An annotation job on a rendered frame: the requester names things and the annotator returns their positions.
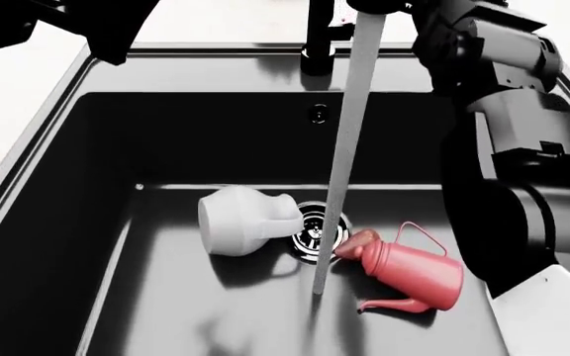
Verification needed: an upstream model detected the white robot torso shell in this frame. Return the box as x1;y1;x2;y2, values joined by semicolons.
489;261;570;356

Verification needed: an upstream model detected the chrome sink drain strainer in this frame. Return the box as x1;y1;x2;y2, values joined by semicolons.
288;200;353;265

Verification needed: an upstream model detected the pink metal teapot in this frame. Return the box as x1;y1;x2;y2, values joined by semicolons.
333;221;466;316

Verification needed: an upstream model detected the white ceramic jug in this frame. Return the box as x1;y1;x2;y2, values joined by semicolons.
197;184;307;258

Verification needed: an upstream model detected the black kitchen sink basin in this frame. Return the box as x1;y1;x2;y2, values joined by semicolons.
0;42;570;356

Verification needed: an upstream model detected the black sink faucet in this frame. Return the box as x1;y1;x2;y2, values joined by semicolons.
298;0;415;77

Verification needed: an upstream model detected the running water stream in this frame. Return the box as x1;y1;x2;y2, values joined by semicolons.
311;9;388;297

